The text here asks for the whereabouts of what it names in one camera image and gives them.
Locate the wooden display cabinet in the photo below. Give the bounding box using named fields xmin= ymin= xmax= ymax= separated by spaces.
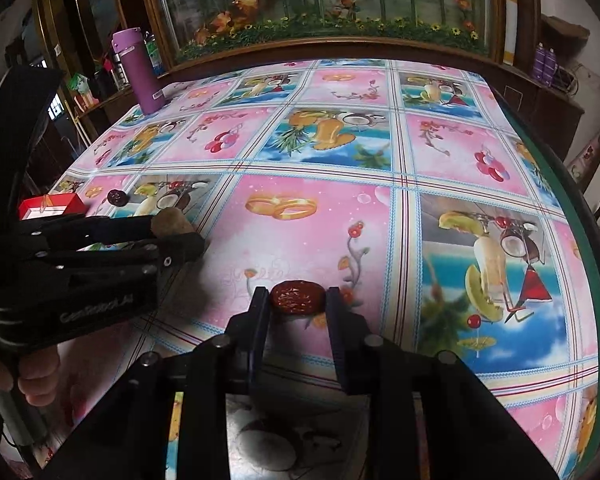
xmin=30 ymin=0 xmax=588 ymax=126

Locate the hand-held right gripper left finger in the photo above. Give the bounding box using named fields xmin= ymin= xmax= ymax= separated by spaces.
xmin=40 ymin=286 xmax=272 ymax=480

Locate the round beige freeze-dried piece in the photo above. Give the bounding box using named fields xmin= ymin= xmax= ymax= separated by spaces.
xmin=150 ymin=208 xmax=196 ymax=237

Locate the person's left hand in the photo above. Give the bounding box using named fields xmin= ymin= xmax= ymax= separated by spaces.
xmin=0 ymin=345 xmax=62 ymax=411

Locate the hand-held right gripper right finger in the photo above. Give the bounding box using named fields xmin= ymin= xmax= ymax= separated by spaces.
xmin=326 ymin=286 xmax=556 ymax=480

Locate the red box with white inside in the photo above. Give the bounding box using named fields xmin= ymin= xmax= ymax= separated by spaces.
xmin=18 ymin=192 xmax=88 ymax=221

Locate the purple water bottle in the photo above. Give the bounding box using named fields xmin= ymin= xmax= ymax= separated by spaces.
xmin=111 ymin=28 xmax=167 ymax=114

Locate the green and red carton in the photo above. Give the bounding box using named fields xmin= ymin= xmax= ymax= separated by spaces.
xmin=69 ymin=74 xmax=101 ymax=108

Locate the red dried date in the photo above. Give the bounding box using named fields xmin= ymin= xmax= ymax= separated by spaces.
xmin=271 ymin=281 xmax=327 ymax=316

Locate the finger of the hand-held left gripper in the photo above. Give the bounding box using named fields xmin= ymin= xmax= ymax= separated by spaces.
xmin=17 ymin=215 xmax=157 ymax=247
xmin=55 ymin=232 xmax=206 ymax=286

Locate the fruit print pink tablecloth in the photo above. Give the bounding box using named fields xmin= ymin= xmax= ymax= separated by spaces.
xmin=55 ymin=58 xmax=600 ymax=480

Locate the green plastic bottle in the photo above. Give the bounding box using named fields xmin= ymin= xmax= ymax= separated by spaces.
xmin=145 ymin=35 xmax=164 ymax=73

